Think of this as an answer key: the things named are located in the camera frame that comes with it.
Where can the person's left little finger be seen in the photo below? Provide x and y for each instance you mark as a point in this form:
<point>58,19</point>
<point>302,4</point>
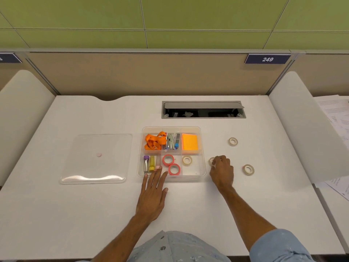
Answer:
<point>144,183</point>

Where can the light blue shirt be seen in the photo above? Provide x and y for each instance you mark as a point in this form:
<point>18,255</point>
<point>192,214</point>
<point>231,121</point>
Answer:
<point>177,248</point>

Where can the white side divider panel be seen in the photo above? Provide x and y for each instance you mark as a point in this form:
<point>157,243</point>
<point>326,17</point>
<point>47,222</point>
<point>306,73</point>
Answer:
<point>308,133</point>
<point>21,117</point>

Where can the clear plastic organizer tray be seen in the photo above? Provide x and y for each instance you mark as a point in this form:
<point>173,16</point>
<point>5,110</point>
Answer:
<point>197,171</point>

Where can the clear plastic lid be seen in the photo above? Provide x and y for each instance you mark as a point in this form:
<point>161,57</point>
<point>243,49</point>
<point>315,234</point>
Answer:
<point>90,166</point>

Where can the person's left middle finger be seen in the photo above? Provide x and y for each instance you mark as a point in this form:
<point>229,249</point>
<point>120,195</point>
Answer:
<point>156,177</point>

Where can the printed white papers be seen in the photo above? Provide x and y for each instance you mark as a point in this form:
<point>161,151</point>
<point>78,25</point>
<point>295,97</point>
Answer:
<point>339,117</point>

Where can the beige desk partition panel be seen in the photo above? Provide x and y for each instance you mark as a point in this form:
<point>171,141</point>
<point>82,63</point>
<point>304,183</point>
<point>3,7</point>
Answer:
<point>152,75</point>

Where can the person's right thumb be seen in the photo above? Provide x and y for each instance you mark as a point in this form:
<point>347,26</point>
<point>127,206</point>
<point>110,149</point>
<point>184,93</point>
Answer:
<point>213,165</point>

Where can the person's left hand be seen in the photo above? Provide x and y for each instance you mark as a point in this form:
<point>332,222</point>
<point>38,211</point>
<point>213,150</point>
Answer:
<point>150,197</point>

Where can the dark blue number sign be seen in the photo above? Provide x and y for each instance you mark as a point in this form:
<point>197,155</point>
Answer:
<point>267,59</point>
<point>9,58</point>

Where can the person's right hand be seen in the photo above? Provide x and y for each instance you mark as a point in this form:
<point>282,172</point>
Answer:
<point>222,173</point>

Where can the person's left forearm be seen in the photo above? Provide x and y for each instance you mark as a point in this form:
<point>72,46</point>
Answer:
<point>122,240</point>

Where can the blue tipped pen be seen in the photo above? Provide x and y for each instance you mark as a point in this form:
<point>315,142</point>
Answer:
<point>177,141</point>

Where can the beige tape roll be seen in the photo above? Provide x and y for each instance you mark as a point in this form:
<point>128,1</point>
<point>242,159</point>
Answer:
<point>211,161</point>
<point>245,170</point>
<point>184,160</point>
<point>233,141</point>

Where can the person's left thumb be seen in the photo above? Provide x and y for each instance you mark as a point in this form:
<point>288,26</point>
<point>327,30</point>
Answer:
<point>165,195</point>

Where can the orange sticky note pad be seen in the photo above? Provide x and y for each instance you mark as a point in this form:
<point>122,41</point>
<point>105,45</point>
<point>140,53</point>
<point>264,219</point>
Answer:
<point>189,142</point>

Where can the red tape roll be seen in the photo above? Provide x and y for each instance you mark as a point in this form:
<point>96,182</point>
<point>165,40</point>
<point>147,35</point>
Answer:
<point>164,160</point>
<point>170,169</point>

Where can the person's right forearm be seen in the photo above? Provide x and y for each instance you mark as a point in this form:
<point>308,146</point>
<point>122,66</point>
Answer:
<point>245,218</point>

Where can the purple capped tube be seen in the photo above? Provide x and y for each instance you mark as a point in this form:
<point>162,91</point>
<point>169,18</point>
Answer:
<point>146,162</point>

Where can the yellow capped tube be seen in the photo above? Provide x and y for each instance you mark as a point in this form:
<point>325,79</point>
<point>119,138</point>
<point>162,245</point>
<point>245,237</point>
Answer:
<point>152,163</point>

